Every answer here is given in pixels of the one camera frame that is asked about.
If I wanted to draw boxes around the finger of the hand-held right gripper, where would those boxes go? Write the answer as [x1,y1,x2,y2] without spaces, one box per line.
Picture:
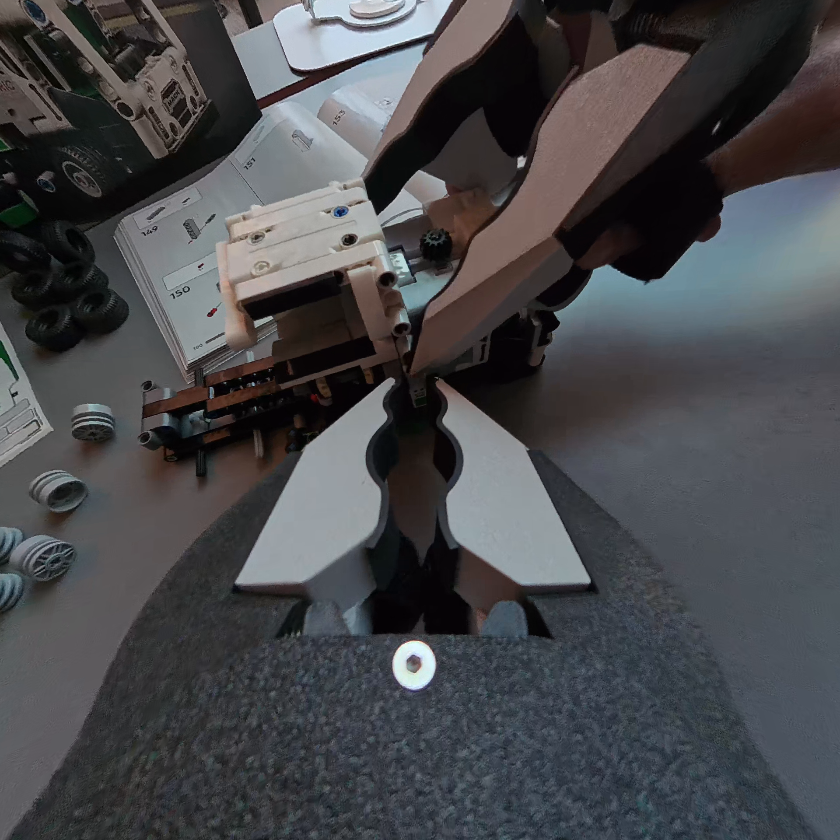
[406,46,710,378]
[362,0,573,215]

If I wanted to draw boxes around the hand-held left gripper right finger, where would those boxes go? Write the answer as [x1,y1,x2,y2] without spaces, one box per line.
[423,379,593,637]

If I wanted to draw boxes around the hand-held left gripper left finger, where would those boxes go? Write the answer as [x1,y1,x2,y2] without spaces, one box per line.
[234,377,403,636]

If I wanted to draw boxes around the lego instruction booklet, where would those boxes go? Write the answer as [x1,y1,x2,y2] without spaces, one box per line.
[113,98,460,386]

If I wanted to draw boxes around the white lego truck model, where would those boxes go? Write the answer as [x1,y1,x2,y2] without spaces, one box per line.
[136,177,560,478]

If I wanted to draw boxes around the lego set box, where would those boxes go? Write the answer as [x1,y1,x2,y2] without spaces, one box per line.
[0,0,265,227]

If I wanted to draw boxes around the green lego assembly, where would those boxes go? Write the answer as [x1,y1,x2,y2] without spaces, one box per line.
[0,187,39,228]

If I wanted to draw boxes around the person's right hand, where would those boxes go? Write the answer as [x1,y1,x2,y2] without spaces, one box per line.
[576,51,840,271]

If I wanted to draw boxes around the white stand base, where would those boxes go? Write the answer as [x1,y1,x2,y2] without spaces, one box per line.
[272,0,455,73]

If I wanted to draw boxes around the group of grey wheel rims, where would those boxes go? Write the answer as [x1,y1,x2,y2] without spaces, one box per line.
[0,402,118,614]

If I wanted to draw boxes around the green and white sticker sheet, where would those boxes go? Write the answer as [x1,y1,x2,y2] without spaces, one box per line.
[0,320,55,469]

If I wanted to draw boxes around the pile of black rubber tyres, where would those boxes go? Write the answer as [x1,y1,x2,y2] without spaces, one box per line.
[0,220,130,352]

